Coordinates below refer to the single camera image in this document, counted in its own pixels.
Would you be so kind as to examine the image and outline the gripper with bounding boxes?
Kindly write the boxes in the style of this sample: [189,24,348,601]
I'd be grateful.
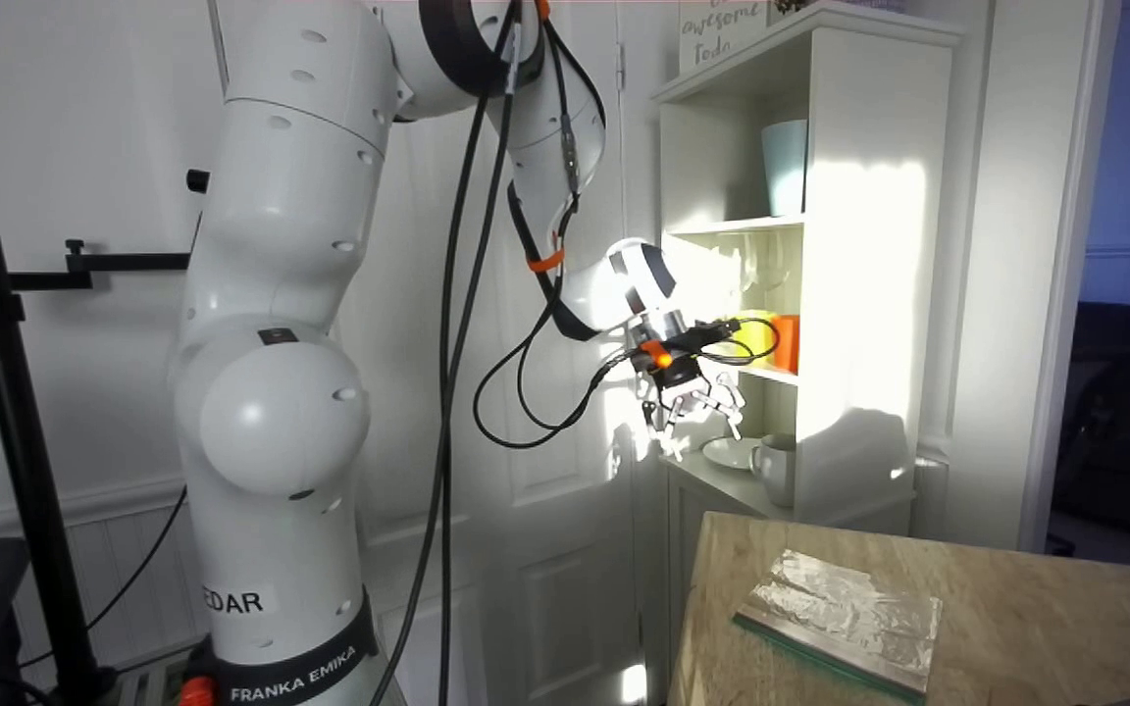
[632,345,748,463]

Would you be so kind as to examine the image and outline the white mug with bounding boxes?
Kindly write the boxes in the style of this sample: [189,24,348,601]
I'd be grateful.
[748,432,799,509]

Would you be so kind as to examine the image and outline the yellow mug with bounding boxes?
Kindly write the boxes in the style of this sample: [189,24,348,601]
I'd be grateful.
[728,310,780,366]

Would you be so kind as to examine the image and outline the white plate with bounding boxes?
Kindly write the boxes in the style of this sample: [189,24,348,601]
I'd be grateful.
[701,436,764,472]

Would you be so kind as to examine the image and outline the orange cup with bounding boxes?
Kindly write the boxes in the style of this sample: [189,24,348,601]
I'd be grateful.
[771,314,801,375]

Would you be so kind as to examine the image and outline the white door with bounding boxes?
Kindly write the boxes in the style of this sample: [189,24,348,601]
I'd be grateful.
[334,0,669,706]

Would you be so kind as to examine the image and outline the white shelf cabinet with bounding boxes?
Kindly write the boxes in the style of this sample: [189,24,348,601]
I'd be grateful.
[647,0,964,678]

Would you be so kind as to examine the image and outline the foil-covered board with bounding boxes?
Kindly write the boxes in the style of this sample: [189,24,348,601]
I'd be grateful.
[732,548,945,699]

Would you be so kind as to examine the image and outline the pale blue vase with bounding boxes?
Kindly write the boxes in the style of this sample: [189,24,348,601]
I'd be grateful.
[760,119,809,218]

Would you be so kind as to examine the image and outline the white sign with writing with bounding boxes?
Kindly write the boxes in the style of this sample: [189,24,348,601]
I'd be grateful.
[677,0,774,76]

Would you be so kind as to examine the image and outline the dark sofa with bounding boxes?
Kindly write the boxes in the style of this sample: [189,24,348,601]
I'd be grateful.
[1053,300,1130,546]

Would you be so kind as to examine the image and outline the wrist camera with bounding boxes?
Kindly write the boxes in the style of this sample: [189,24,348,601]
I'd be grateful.
[685,316,754,356]

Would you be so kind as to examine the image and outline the black cable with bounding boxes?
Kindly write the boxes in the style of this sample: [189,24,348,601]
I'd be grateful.
[18,484,189,672]

